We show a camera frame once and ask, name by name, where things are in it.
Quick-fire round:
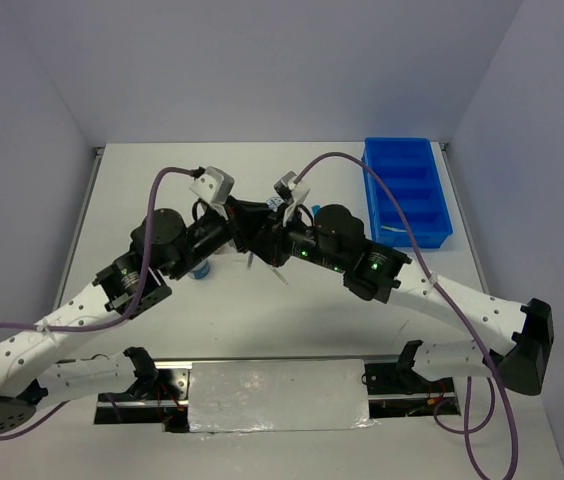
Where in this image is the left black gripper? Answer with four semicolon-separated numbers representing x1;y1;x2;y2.
169;198;270;282

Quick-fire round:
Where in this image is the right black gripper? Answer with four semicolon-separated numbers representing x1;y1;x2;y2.
251;201;346;273

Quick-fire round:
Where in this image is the green thin highlighter pen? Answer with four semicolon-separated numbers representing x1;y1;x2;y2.
267;265;289;285

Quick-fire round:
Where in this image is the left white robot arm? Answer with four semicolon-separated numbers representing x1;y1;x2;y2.
0;198;285;441

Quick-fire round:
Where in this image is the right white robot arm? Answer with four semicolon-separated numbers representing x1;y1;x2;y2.
250;203;554;396

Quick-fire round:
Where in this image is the blue paint jar far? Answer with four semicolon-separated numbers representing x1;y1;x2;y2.
266;197;284;211

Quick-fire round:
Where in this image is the blue paint jar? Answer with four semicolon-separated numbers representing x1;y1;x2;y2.
188;259;210;280
266;197;284;211

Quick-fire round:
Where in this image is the blue paint jar near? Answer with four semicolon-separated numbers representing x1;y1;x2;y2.
188;259;210;280

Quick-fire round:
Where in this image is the blue compartment tray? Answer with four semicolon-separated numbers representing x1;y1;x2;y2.
362;137;453;250

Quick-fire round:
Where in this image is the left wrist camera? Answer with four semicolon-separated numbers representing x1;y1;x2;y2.
190;167;235;205

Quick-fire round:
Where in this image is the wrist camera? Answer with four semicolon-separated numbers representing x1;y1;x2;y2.
190;167;235;205
274;171;310;227

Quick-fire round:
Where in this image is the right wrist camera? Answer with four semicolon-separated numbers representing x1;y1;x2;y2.
274;171;310;227

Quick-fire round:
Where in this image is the reflective silver base plate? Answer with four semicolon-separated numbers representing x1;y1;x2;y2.
94;357;463;434

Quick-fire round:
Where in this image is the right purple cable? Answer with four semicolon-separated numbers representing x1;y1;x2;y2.
294;153;521;479

